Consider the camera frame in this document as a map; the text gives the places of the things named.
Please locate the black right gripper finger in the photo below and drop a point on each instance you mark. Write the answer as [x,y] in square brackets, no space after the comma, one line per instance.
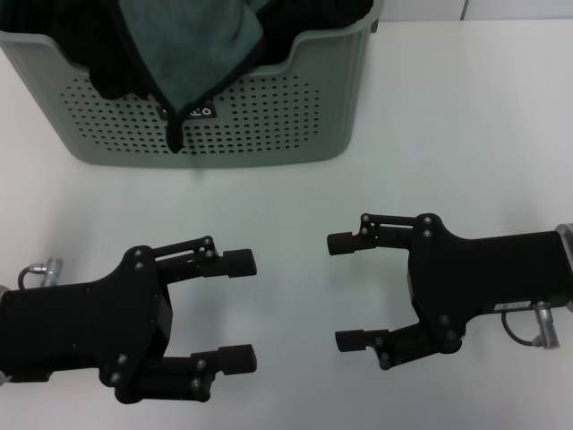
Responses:
[353,340]
[344,243]

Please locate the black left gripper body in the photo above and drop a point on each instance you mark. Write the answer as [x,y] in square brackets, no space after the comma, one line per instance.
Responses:
[89,322]

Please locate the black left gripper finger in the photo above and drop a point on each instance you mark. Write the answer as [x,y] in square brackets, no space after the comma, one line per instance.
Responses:
[237,262]
[233,358]

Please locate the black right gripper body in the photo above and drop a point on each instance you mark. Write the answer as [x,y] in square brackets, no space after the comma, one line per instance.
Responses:
[483,269]

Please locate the green perforated plastic storage box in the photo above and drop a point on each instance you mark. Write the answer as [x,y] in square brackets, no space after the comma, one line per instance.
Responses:
[268,121]

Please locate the black cloth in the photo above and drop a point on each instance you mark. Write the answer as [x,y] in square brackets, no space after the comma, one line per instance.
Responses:
[114,78]

